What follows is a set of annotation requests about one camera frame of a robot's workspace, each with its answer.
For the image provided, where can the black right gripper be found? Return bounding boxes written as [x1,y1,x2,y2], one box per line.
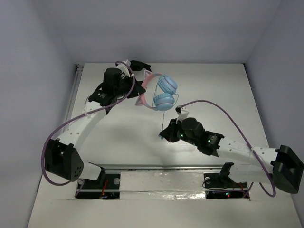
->
[160,118,199,146]

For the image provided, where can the light blue headphone cable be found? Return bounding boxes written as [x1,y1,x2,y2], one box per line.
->
[152,75,180,140]

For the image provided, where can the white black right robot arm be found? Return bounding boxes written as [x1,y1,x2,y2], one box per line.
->
[159,117,304,194]

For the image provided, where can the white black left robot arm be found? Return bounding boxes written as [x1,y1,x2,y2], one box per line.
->
[41,61,146,187]

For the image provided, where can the black headphones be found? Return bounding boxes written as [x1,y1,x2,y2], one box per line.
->
[130,60,152,72]

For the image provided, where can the silver foil tape strip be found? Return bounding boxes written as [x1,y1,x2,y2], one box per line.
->
[119,171,206,200]

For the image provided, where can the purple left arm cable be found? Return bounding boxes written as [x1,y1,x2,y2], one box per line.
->
[40,60,136,198]

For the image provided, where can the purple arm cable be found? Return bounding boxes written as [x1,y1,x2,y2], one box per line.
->
[40,60,136,198]
[181,99,276,198]

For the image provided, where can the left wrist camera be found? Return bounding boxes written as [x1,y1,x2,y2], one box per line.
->
[115,59,134,79]

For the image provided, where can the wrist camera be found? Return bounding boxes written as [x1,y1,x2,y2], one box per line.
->
[115,59,134,79]
[175,106,189,123]

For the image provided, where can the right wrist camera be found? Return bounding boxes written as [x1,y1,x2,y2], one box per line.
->
[175,106,189,123]

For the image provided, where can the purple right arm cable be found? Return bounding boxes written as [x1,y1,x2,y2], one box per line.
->
[181,99,276,198]

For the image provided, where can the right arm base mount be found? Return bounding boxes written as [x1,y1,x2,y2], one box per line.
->
[202,162,250,200]

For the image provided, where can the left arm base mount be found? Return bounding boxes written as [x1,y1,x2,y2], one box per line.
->
[75,168,121,200]

